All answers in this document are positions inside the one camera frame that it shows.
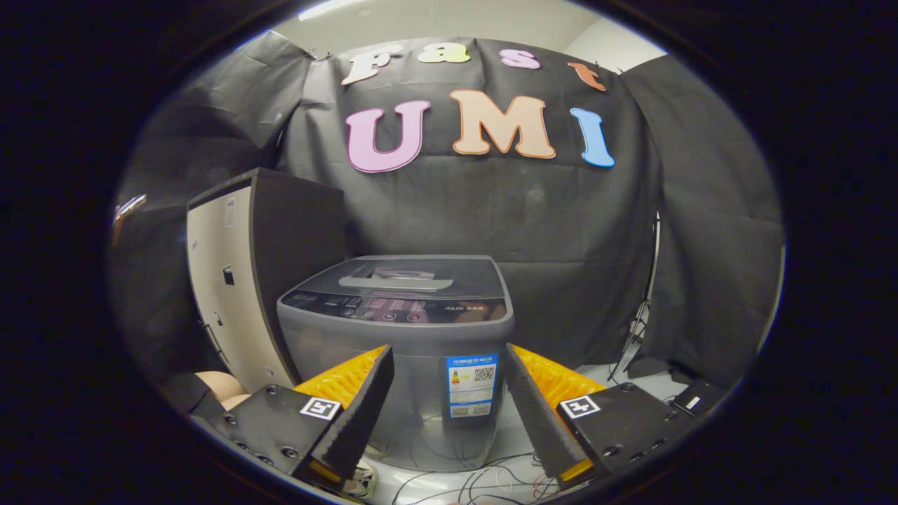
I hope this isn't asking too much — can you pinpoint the black tripod stand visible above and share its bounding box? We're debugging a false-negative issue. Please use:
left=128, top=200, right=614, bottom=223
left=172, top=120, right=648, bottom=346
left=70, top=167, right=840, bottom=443
left=607, top=210, right=664, bottom=383

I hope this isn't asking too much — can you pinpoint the black box with white label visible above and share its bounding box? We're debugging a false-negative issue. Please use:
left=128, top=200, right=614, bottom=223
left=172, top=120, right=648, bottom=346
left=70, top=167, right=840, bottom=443
left=666, top=379, right=730, bottom=419

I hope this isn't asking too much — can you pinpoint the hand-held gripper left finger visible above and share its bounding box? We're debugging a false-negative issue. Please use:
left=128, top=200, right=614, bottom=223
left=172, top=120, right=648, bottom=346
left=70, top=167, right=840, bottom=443
left=209, top=344, right=395, bottom=492

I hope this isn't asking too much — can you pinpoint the grey top-load washing machine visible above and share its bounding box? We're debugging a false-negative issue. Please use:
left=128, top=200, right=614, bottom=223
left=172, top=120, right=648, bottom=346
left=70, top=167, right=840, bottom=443
left=277, top=255, right=515, bottom=472

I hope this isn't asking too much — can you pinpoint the person's shoe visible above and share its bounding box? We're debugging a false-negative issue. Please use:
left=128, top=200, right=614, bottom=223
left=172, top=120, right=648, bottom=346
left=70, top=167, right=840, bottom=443
left=347, top=459, right=380, bottom=500

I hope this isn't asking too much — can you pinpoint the beige cabinet with dark top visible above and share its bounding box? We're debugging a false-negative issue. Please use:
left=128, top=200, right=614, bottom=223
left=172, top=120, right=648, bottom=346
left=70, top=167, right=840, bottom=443
left=186, top=167, right=348, bottom=393

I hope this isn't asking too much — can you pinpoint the bundle of floor cables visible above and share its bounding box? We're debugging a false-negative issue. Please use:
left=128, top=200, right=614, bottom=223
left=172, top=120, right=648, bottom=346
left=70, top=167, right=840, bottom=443
left=389, top=449, right=562, bottom=505

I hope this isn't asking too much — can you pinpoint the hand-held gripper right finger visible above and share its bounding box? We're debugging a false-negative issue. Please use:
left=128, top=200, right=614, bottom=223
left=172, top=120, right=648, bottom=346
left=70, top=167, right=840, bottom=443
left=505, top=344, right=695, bottom=492

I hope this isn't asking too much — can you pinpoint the black backdrop cloth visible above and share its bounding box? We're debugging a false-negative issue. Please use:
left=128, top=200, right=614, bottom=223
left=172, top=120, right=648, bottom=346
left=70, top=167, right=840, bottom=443
left=109, top=32, right=783, bottom=390

